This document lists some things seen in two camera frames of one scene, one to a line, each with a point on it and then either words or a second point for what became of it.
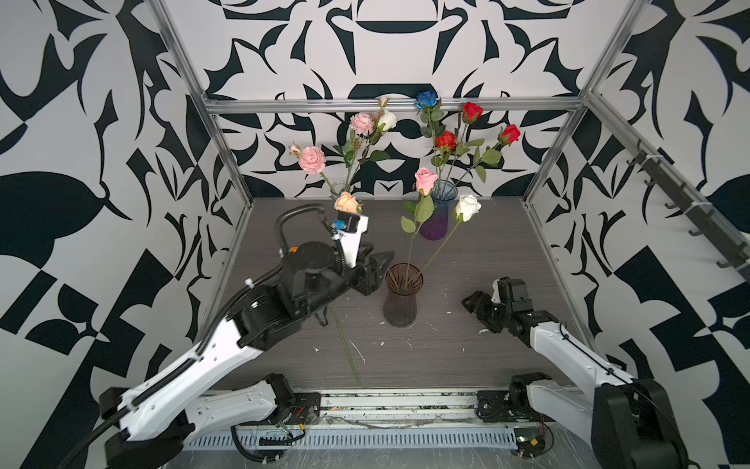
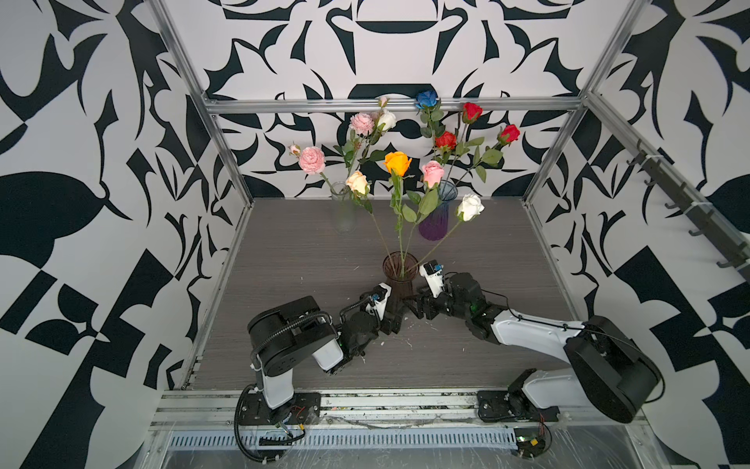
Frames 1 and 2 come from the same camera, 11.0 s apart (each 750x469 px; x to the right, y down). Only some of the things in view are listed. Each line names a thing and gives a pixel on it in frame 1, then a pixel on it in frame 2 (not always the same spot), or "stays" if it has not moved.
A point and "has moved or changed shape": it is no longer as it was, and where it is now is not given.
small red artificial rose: (491, 156) stays
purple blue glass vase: (436, 228) stays
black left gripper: (356, 275) → (395, 322)
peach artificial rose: (348, 202) → (359, 186)
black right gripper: (479, 304) → (424, 299)
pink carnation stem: (360, 124) stays
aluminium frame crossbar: (387, 105) stays
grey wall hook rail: (718, 234) stays
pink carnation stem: (312, 160) stays
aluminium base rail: (400, 407) stays
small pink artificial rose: (426, 180) has moved or changed shape
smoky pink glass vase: (402, 281) has moved or changed shape
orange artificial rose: (295, 249) → (398, 162)
